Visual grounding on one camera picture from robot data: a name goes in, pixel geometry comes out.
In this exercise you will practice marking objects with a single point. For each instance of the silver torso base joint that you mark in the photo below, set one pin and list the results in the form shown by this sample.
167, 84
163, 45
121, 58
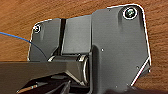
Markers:
78, 66

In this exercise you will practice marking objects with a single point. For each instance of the round ringed base button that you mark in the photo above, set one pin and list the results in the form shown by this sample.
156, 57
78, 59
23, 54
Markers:
130, 13

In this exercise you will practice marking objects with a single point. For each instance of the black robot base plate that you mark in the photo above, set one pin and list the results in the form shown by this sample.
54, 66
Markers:
113, 43

